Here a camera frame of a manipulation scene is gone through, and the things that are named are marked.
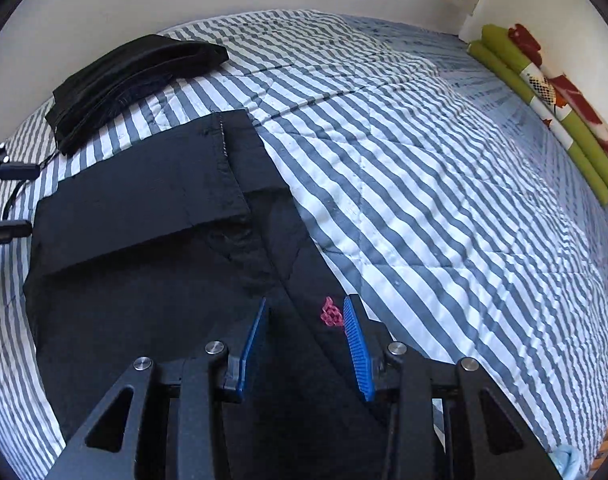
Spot blue white striped quilt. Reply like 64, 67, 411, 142
0, 10, 608, 478

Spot black shorts with pink trim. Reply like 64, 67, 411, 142
24, 110, 391, 479

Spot red cream floral blanket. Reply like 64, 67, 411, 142
507, 24, 608, 158

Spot black folded garment with drawstring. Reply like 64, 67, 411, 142
46, 35, 229, 156

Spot green folded blanket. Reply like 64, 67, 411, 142
467, 24, 608, 205

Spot light blue denim jacket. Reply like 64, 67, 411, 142
548, 444, 582, 480

